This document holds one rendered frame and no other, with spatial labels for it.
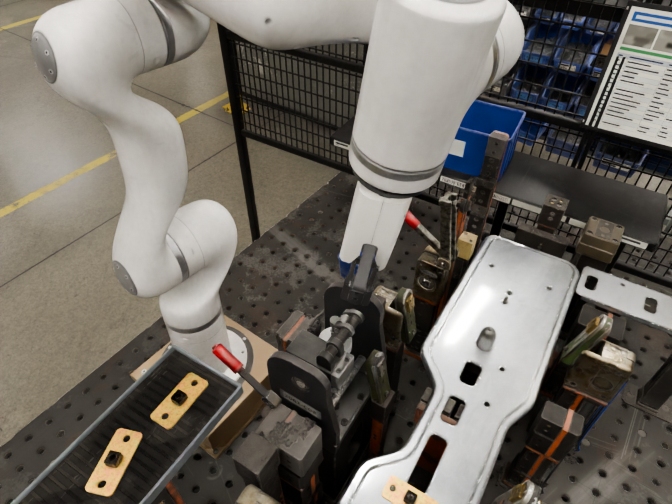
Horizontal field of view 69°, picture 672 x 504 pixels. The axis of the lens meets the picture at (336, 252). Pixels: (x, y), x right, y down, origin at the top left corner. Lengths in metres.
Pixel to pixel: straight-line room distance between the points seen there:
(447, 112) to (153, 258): 0.60
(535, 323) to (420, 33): 0.83
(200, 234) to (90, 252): 2.00
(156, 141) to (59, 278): 2.10
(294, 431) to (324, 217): 1.03
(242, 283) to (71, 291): 1.36
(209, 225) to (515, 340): 0.63
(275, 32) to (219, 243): 0.55
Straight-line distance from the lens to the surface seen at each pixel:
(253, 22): 0.45
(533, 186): 1.39
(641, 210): 1.43
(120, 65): 0.69
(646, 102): 1.42
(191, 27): 0.72
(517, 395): 0.98
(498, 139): 1.23
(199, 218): 0.92
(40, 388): 2.41
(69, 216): 3.18
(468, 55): 0.35
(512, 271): 1.18
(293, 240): 1.63
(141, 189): 0.81
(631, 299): 1.23
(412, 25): 0.34
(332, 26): 0.48
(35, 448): 1.39
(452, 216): 1.02
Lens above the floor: 1.80
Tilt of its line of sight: 44 degrees down
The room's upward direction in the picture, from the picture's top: straight up
